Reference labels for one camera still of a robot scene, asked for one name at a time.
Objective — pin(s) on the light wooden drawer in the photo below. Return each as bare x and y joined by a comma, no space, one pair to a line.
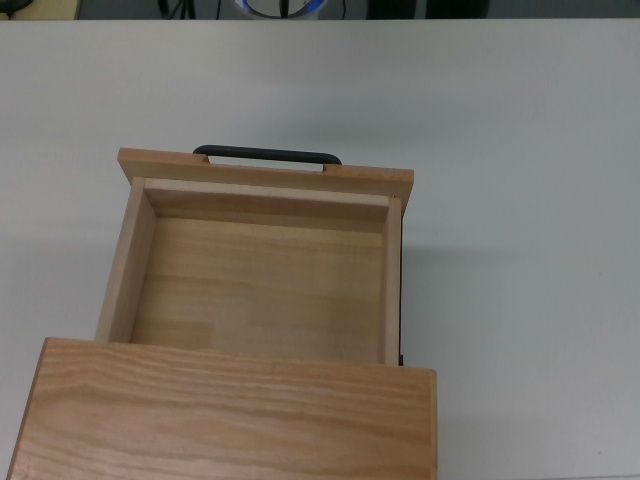
260,285

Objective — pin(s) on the light wooden cabinet box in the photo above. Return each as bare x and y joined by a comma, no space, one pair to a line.
225,420

